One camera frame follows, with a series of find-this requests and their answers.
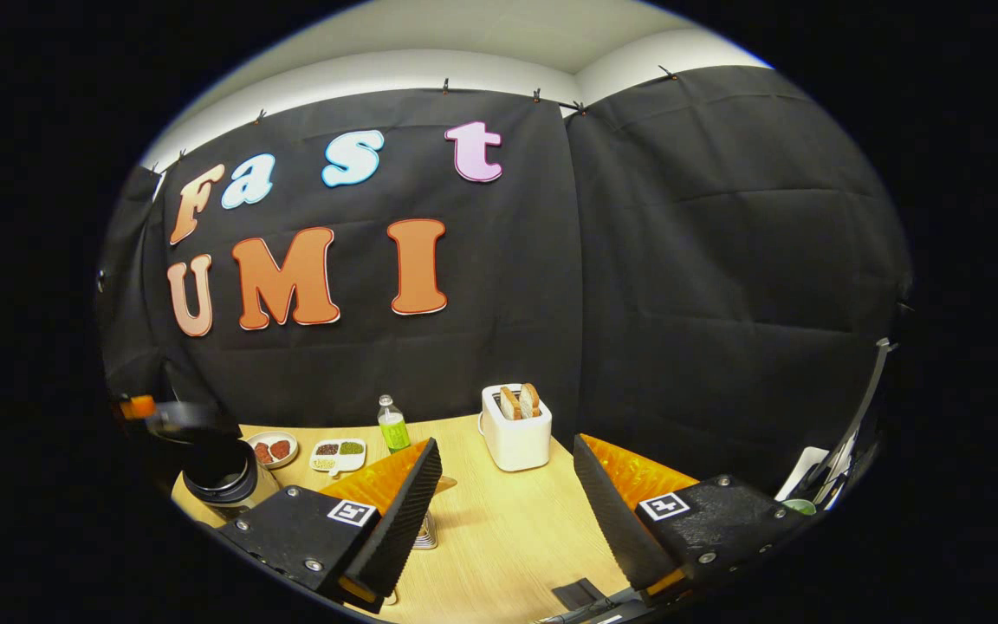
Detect white toaster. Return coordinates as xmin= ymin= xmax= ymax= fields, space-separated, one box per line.
xmin=479 ymin=383 xmax=554 ymax=472

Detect white divided bean dish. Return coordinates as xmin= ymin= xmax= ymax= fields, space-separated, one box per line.
xmin=309 ymin=438 xmax=367 ymax=478

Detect black and silver rice cooker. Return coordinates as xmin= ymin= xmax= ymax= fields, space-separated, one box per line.
xmin=180 ymin=433 xmax=283 ymax=523

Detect black backdrop cloth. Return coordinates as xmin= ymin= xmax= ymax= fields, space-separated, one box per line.
xmin=99 ymin=65 xmax=911 ymax=495

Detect grey metal stand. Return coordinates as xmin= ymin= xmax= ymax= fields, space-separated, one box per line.
xmin=815 ymin=338 xmax=897 ymax=508

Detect round white plate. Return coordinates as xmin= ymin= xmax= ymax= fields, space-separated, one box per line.
xmin=246 ymin=431 xmax=299 ymax=470

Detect green label drink bottle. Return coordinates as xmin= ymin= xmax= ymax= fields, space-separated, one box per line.
xmin=377 ymin=394 xmax=412 ymax=454

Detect black table bracket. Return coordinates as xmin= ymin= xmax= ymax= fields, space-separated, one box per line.
xmin=551 ymin=579 xmax=608 ymax=612

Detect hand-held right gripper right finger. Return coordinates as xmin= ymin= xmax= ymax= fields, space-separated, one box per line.
xmin=573 ymin=433 xmax=812 ymax=608

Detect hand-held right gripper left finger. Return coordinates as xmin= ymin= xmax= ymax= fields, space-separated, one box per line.
xmin=215 ymin=438 xmax=444 ymax=614

